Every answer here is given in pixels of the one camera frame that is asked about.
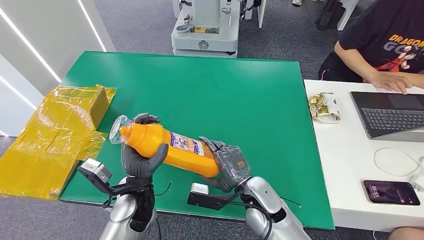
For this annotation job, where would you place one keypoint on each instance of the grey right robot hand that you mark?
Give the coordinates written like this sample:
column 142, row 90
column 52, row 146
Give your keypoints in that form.
column 232, row 165

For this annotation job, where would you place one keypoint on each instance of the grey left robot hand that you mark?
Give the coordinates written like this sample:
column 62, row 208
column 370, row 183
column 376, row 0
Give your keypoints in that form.
column 139, row 167

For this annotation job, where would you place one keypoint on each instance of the orange plastic bottle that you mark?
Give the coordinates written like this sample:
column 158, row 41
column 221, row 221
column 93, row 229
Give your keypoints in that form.
column 185, row 155

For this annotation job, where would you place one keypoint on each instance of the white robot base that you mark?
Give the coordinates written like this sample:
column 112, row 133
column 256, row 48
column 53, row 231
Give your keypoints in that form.
column 206, row 38

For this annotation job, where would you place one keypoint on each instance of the yellow taped cardboard box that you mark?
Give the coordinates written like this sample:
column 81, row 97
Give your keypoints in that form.
column 49, row 139

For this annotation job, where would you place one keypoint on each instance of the gold snack packet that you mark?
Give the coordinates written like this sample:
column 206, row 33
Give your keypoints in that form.
column 323, row 107

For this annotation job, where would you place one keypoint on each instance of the black smartphone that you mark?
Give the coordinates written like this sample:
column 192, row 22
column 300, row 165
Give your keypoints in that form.
column 392, row 192

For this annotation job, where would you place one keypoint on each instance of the grey laptop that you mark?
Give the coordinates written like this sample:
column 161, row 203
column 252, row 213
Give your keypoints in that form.
column 391, row 119

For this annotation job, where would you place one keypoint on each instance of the white shoe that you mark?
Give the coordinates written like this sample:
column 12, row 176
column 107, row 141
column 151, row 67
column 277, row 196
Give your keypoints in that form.
column 297, row 2

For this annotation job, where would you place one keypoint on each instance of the person's hand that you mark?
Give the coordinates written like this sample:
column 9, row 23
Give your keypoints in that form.
column 389, row 81

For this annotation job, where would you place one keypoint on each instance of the black bag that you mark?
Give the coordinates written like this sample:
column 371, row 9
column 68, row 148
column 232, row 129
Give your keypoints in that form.
column 329, row 15

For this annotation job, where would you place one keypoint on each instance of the person's knee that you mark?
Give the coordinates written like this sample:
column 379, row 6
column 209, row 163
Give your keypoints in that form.
column 407, row 234

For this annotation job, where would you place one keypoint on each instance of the white desk leg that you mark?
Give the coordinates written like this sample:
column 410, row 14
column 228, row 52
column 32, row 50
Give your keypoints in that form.
column 346, row 15

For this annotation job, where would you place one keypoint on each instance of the person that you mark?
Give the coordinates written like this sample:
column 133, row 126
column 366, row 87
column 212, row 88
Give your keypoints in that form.
column 381, row 36

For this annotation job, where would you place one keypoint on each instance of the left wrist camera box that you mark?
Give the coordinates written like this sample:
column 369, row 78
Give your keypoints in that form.
column 96, row 170

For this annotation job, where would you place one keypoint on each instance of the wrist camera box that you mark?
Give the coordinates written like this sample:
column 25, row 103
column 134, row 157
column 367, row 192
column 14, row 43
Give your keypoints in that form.
column 96, row 170
column 205, row 200

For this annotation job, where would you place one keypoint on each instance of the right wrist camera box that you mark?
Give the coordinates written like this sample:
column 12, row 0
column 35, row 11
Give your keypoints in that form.
column 205, row 200

